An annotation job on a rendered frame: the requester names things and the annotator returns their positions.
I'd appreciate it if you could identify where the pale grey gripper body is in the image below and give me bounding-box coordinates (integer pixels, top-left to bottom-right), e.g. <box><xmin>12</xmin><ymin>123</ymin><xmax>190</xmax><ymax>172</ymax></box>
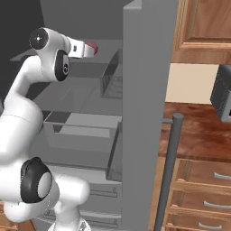
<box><xmin>82</xmin><ymin>42</ymin><xmax>95</xmax><ymax>59</ymax></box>

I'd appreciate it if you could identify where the grey countertop appliance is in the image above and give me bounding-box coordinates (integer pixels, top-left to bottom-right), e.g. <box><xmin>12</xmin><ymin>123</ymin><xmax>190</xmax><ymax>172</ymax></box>
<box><xmin>209</xmin><ymin>63</ymin><xmax>231</xmax><ymax>124</ymax></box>

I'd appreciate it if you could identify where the wooden drawer front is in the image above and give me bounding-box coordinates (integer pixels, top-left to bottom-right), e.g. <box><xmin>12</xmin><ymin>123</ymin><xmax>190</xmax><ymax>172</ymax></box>
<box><xmin>170</xmin><ymin>189</ymin><xmax>231</xmax><ymax>220</ymax></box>
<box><xmin>164</xmin><ymin>214</ymin><xmax>231</xmax><ymax>231</ymax></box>
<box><xmin>174</xmin><ymin>158</ymin><xmax>231</xmax><ymax>194</ymax></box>

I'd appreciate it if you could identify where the grey drawer handle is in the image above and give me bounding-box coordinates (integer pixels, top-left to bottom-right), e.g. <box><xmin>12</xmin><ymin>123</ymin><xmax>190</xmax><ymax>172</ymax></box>
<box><xmin>197</xmin><ymin>221</ymin><xmax>224</xmax><ymax>231</ymax></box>
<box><xmin>213</xmin><ymin>171</ymin><xmax>231</xmax><ymax>181</ymax></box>
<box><xmin>202</xmin><ymin>200</ymin><xmax>231</xmax><ymax>210</ymax></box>

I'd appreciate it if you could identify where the wooden wall cupboard door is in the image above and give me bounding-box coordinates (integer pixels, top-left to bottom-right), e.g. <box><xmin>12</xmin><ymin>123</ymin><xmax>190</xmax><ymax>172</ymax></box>
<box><xmin>171</xmin><ymin>0</ymin><xmax>231</xmax><ymax>65</ymax></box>

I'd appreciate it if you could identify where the clear fridge drawer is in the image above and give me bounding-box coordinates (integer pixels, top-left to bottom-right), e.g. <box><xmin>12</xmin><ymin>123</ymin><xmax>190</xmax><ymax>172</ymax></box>
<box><xmin>42</xmin><ymin>110</ymin><xmax>123</xmax><ymax>152</ymax></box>

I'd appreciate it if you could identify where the red onion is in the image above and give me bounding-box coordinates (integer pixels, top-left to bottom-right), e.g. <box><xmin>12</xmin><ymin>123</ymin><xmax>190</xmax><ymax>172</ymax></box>
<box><xmin>90</xmin><ymin>42</ymin><xmax>99</xmax><ymax>56</ymax></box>

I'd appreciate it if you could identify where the grey fridge door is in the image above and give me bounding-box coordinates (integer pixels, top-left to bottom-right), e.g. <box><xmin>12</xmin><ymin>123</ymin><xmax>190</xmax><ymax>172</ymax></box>
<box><xmin>121</xmin><ymin>0</ymin><xmax>180</xmax><ymax>231</ymax></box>

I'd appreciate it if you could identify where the grey fridge door handle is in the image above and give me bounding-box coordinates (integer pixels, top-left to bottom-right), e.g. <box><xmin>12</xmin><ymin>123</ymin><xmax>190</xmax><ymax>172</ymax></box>
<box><xmin>153</xmin><ymin>112</ymin><xmax>185</xmax><ymax>231</ymax></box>

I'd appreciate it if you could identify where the clear fridge door bin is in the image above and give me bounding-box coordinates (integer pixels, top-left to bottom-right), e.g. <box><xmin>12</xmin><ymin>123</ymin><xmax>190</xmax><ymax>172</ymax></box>
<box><xmin>106</xmin><ymin>121</ymin><xmax>124</xmax><ymax>183</ymax></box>
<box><xmin>99</xmin><ymin>49</ymin><xmax>124</xmax><ymax>100</ymax></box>

